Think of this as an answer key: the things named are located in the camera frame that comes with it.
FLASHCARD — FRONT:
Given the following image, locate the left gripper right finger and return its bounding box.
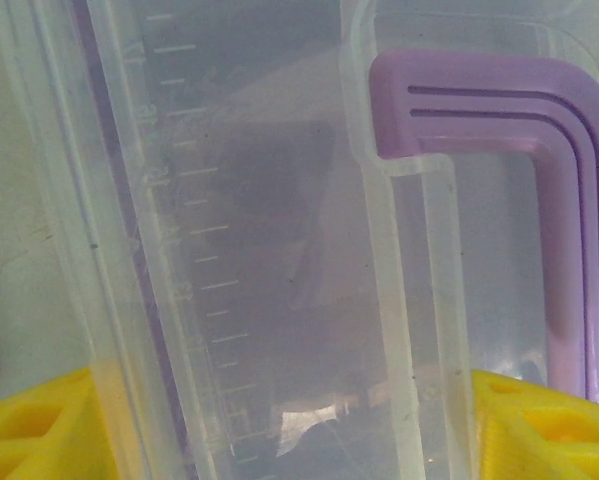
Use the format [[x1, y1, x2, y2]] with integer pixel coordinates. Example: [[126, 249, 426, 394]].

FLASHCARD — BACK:
[[471, 368, 599, 480]]

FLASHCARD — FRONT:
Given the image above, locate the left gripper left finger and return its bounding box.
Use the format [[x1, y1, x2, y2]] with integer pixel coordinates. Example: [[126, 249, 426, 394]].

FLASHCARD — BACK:
[[0, 359, 126, 480]]

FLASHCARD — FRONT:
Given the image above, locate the clear plastic toolbox lid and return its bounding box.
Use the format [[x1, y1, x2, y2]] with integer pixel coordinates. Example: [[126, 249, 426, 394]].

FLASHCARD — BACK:
[[0, 0, 599, 480]]

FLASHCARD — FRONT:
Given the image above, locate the purple toolbox lid handle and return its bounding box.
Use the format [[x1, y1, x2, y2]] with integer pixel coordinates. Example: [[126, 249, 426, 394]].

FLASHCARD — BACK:
[[368, 48, 599, 406]]

